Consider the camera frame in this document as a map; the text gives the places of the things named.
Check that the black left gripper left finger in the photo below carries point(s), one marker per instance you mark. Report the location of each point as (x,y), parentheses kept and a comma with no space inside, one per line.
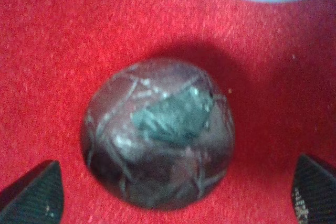
(36,197)

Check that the dark purple wrinkled fruit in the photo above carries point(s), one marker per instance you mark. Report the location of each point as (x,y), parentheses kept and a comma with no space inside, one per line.
(158,134)

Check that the red tablecloth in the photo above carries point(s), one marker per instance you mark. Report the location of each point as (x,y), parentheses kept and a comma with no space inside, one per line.
(275,62)

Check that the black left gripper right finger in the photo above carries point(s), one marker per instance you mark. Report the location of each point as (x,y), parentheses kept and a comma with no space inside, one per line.
(313,190)

